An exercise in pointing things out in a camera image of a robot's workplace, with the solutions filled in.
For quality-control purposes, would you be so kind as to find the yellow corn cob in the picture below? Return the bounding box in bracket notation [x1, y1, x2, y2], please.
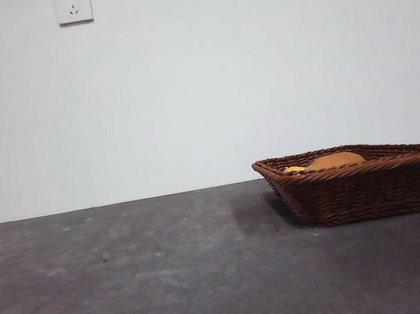
[282, 163, 310, 176]

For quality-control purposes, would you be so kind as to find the brown potato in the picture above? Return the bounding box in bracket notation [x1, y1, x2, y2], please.
[305, 147, 368, 173]

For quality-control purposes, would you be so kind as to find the brown wicker basket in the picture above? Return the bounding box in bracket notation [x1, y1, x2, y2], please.
[249, 132, 420, 239]

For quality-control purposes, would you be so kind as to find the white wall power socket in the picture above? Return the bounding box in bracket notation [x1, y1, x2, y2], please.
[54, 0, 95, 28]

